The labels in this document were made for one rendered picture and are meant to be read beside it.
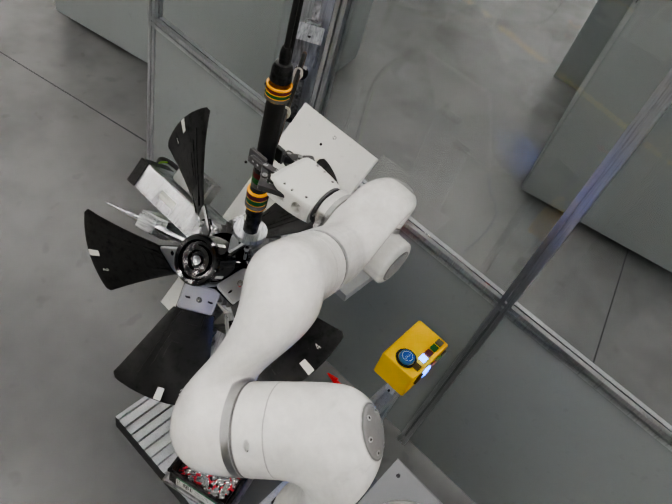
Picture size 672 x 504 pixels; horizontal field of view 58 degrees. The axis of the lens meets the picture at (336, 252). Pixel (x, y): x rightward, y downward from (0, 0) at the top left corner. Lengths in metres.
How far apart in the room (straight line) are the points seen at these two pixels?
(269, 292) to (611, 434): 1.52
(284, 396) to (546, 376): 1.43
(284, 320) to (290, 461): 0.14
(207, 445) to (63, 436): 1.90
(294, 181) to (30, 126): 2.72
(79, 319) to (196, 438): 2.16
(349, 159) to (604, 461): 1.20
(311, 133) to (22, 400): 1.57
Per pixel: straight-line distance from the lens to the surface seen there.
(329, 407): 0.61
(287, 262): 0.65
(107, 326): 2.76
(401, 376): 1.54
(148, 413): 2.47
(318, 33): 1.69
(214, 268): 1.37
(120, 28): 4.11
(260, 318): 0.63
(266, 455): 0.63
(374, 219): 0.89
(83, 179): 3.34
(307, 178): 1.06
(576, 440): 2.11
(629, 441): 2.01
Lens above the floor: 2.31
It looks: 47 degrees down
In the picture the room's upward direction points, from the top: 20 degrees clockwise
